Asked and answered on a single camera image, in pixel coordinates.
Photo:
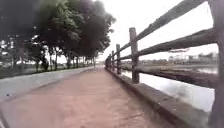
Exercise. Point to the grass strip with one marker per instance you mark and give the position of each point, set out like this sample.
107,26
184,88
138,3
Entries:
23,70

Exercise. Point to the distant buildings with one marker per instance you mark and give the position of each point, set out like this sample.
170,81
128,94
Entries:
193,57

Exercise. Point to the grey concrete kerb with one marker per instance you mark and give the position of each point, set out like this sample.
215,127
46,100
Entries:
156,100

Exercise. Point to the reddish stone paved path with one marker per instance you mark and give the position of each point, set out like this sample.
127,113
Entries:
86,100

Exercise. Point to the grey concrete low wall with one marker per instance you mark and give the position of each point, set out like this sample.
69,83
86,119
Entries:
23,85

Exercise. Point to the row of trees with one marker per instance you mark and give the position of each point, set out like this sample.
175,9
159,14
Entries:
63,30

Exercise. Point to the dark wooden rail fence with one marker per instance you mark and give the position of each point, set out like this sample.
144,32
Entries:
134,55

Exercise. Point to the pale water surface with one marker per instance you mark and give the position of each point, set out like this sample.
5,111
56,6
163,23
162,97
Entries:
186,91

